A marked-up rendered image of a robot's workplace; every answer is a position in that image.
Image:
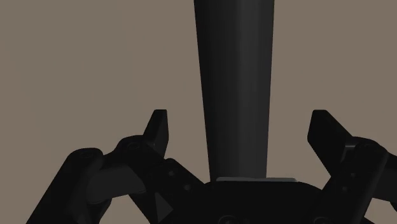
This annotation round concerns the dark robot stand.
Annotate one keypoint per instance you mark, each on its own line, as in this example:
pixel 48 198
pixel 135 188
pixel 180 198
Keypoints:
pixel 235 93

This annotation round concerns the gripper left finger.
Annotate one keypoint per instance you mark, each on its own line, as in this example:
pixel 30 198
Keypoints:
pixel 93 173

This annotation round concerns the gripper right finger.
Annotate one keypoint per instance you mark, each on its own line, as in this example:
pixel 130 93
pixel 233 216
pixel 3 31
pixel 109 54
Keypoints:
pixel 356 164

